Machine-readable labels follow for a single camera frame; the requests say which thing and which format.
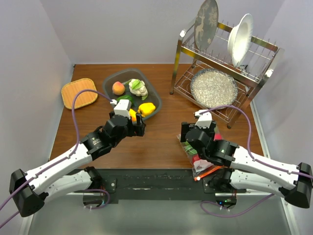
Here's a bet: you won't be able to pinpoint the clear zip top bag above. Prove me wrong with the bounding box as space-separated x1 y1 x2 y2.
177 122 222 181

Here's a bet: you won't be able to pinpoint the fake green leafy vegetable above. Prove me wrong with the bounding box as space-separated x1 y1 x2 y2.
183 142 197 155

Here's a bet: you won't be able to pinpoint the fake pink dragon fruit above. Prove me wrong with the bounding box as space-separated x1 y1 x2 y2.
192 155 210 172

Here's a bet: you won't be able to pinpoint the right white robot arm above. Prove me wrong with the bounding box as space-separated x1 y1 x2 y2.
180 122 313 209

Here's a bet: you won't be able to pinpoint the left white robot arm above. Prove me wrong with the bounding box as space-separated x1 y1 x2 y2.
9 112 146 217

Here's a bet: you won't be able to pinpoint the fake orange mango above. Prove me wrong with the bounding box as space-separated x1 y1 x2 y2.
129 109 137 122

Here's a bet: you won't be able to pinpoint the fake yellow bell pepper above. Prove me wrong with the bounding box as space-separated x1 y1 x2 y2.
137 102 156 117

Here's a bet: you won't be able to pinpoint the fake green bell pepper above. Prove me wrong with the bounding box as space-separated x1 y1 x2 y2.
116 94 134 106

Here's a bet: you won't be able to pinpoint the fake cauliflower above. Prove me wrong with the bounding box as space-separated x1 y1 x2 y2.
129 79 148 100

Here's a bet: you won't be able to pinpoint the fake peach in tray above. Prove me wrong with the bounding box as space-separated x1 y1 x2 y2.
112 81 125 95

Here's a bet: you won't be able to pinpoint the dark grey plastic tray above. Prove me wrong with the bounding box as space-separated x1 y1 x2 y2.
102 68 163 121

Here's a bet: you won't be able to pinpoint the blue speckled plate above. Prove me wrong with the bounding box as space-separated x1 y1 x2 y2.
190 68 238 110

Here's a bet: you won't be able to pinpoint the metal dish rack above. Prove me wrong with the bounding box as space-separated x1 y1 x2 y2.
169 21 286 130

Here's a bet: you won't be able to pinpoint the woven bamboo coaster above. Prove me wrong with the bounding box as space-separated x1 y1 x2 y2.
61 78 99 110

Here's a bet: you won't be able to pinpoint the white bowl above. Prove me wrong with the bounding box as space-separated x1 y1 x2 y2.
227 13 253 68

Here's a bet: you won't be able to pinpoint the grey reindeer plate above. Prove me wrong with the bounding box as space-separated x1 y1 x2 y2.
194 0 219 51

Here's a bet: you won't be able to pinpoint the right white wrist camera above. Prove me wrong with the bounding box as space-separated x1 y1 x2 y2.
194 110 212 129

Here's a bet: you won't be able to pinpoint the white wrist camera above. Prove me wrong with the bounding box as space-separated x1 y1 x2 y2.
194 110 212 129
110 99 131 119

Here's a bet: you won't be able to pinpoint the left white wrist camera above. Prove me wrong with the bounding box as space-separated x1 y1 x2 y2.
110 99 131 119

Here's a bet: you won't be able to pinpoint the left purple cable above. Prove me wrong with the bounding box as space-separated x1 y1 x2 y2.
0 89 114 230

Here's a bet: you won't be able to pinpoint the purple cable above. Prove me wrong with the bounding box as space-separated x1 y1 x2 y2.
0 89 114 230
200 105 313 218

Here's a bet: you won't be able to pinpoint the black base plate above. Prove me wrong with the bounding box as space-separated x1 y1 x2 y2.
97 169 232 204

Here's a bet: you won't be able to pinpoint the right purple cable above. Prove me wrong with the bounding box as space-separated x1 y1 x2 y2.
200 105 313 218

